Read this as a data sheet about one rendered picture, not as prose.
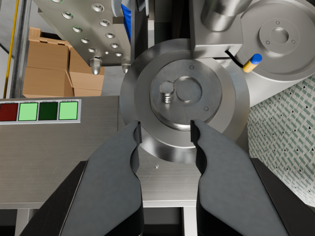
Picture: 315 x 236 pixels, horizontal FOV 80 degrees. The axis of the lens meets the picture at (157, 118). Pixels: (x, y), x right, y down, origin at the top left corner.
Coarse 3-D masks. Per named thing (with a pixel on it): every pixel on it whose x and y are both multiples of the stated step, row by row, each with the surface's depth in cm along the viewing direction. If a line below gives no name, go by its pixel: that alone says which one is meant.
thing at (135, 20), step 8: (136, 8) 27; (136, 16) 27; (144, 16) 41; (136, 24) 27; (144, 24) 40; (136, 32) 27; (144, 32) 40; (136, 40) 26; (144, 40) 39; (136, 48) 26; (144, 48) 39; (136, 56) 26
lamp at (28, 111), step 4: (24, 104) 56; (28, 104) 56; (32, 104) 56; (36, 104) 56; (20, 108) 56; (24, 108) 56; (28, 108) 56; (32, 108) 56; (36, 108) 56; (20, 112) 56; (24, 112) 56; (28, 112) 56; (32, 112) 56; (36, 112) 56; (20, 116) 56; (24, 116) 56; (28, 116) 55; (32, 116) 55
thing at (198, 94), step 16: (176, 64) 20; (192, 64) 20; (160, 80) 20; (176, 80) 20; (192, 80) 20; (208, 80) 20; (176, 96) 20; (192, 96) 19; (208, 96) 19; (160, 112) 19; (176, 112) 19; (192, 112) 19; (208, 112) 19; (176, 128) 21
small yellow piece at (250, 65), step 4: (228, 52) 20; (232, 56) 20; (252, 56) 17; (256, 56) 17; (260, 56) 17; (236, 60) 20; (248, 60) 18; (252, 60) 17; (256, 60) 17; (260, 60) 17; (236, 64) 20; (240, 64) 19; (248, 64) 18; (252, 64) 17; (256, 64) 17; (244, 68) 18; (248, 68) 18; (252, 68) 18
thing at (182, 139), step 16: (160, 64) 22; (208, 64) 22; (144, 80) 22; (224, 80) 21; (144, 96) 21; (224, 96) 21; (144, 112) 21; (224, 112) 21; (144, 128) 21; (160, 128) 21; (224, 128) 20; (176, 144) 20; (192, 144) 20
